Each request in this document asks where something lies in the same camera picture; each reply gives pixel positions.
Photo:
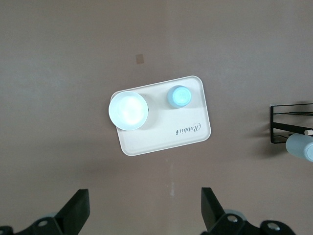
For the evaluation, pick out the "cream rectangular plastic tray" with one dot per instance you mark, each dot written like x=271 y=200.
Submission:
x=171 y=132

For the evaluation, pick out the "light blue plastic cup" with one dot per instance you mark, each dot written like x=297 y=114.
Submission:
x=179 y=96

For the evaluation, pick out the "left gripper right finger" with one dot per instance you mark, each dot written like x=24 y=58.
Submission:
x=212 y=215

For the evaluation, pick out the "grey plastic cup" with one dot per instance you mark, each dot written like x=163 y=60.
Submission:
x=299 y=147

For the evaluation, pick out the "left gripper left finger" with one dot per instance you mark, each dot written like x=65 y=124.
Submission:
x=73 y=213

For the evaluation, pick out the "white round bowl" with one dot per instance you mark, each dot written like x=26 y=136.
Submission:
x=128 y=110

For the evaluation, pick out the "small brown tape patch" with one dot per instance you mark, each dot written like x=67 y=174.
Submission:
x=140 y=59

